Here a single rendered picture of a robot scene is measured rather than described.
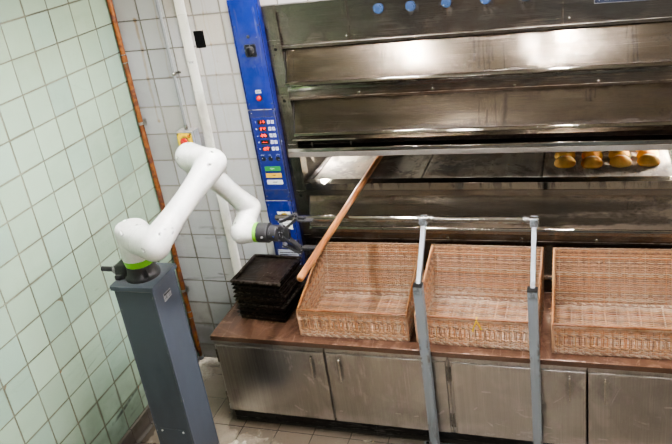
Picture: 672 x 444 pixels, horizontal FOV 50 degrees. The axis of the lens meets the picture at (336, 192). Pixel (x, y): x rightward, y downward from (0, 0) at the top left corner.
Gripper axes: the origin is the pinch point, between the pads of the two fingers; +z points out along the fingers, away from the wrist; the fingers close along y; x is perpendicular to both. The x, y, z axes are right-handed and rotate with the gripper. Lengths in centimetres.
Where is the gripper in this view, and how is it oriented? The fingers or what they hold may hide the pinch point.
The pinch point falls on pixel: (312, 233)
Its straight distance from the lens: 319.8
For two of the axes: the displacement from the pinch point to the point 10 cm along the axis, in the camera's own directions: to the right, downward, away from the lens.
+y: 1.3, 9.2, 3.8
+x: -3.0, 4.0, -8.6
